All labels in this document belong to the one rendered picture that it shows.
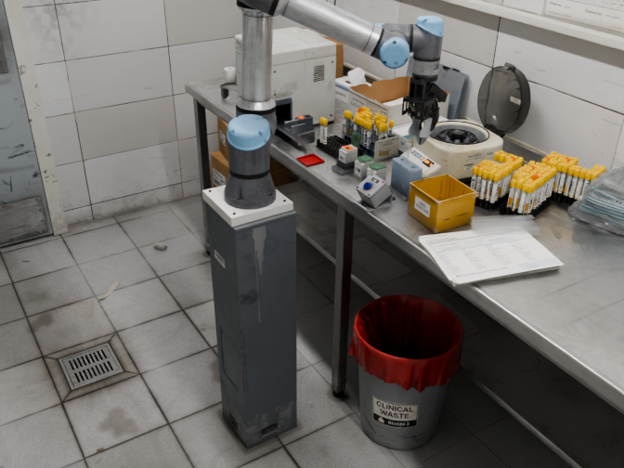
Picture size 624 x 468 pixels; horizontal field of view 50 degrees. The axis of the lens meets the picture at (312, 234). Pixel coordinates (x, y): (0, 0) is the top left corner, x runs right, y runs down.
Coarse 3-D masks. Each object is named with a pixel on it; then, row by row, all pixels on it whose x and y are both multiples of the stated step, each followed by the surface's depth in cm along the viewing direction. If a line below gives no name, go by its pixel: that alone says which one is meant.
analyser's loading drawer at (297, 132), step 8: (280, 120) 244; (288, 120) 244; (296, 120) 236; (280, 128) 237; (288, 128) 236; (296, 128) 232; (304, 128) 234; (296, 136) 230; (304, 136) 228; (312, 136) 230; (304, 144) 230
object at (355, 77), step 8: (352, 72) 274; (360, 72) 271; (336, 80) 278; (344, 80) 279; (352, 80) 275; (360, 80) 269; (336, 88) 275; (344, 88) 270; (336, 96) 277; (344, 96) 272
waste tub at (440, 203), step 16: (448, 176) 192; (416, 192) 186; (432, 192) 193; (448, 192) 193; (464, 192) 187; (416, 208) 187; (432, 208) 181; (448, 208) 180; (464, 208) 183; (432, 224) 182; (448, 224) 183; (464, 224) 186
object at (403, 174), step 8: (400, 160) 200; (392, 168) 203; (400, 168) 199; (408, 168) 195; (416, 168) 195; (392, 176) 204; (400, 176) 200; (408, 176) 196; (416, 176) 196; (392, 184) 205; (400, 184) 201; (408, 184) 197; (400, 192) 202; (408, 192) 198; (408, 200) 198
